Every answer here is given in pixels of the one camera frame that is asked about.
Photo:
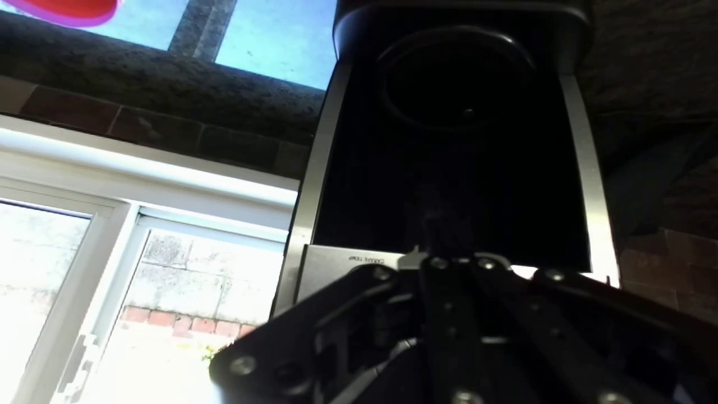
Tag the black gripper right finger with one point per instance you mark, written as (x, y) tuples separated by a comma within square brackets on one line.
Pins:
[(584, 345)]

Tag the white window frame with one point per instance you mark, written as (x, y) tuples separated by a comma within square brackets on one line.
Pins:
[(113, 203)]

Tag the pink plastic bowl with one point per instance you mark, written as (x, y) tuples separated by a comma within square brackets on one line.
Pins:
[(63, 10)]

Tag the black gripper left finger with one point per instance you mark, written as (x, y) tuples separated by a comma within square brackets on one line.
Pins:
[(390, 338)]

